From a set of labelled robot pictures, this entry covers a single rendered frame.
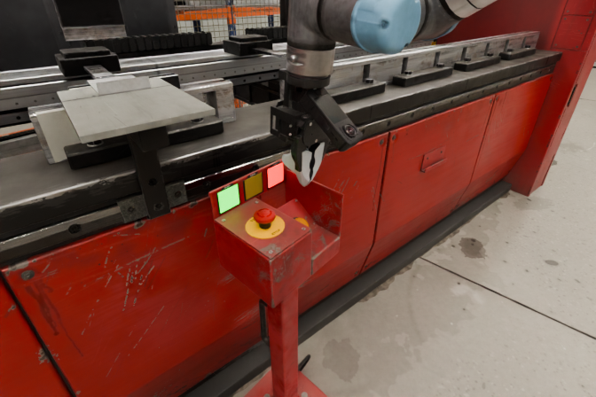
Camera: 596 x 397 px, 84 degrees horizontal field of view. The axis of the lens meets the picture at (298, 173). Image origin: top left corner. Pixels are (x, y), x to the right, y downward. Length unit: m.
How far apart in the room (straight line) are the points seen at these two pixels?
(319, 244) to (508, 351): 1.04
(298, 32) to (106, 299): 0.62
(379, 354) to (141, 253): 0.95
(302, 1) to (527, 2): 2.00
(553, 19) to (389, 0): 1.98
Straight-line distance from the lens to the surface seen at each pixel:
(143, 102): 0.59
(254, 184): 0.67
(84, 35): 0.75
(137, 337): 0.90
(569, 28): 2.34
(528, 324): 1.70
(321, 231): 0.72
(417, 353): 1.44
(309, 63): 0.51
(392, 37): 0.42
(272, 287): 0.59
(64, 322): 0.81
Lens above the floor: 1.15
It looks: 29 degrees down
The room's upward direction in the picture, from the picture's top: straight up
